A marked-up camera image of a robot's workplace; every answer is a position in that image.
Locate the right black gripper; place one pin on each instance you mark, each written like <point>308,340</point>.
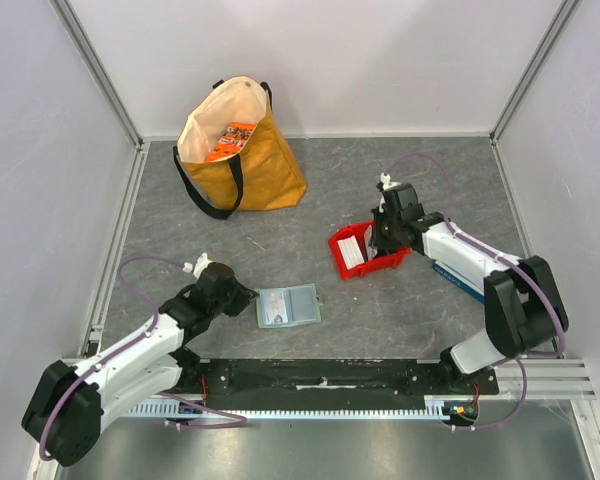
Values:
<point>380,236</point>

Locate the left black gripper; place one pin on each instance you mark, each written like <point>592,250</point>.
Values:
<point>244,296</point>

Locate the red plastic bin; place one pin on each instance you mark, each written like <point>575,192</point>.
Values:
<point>373,261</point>

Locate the white credit card stack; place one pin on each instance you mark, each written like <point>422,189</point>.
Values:
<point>351,252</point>

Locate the white printed credit card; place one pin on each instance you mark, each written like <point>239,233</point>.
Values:
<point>273,307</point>

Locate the mustard yellow tote bag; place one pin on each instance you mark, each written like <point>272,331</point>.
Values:
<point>264,176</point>

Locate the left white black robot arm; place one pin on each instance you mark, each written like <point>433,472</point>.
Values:
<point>72,405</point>

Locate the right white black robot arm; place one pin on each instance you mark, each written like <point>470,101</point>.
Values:
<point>522,306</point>

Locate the blue razor package box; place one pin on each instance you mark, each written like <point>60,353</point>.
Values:
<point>459,280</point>

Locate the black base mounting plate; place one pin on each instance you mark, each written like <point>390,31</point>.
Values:
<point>231,376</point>

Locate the orange printed box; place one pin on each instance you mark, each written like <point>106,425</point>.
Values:
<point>231,142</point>

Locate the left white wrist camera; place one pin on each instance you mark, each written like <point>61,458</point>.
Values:
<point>202,264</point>

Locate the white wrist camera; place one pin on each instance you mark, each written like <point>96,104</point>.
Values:
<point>202,264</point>
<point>385,183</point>

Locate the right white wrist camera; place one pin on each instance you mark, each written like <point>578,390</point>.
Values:
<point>385,183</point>

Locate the grey slotted cable duct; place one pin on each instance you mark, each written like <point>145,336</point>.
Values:
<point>174,410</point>

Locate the left aluminium frame post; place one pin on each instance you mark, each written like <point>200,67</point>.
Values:
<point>87,51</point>

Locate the aluminium frame post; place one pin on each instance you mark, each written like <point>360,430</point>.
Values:
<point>87,51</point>
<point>543,50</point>

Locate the right aluminium frame post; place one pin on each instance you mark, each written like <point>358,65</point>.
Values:
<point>543,50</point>

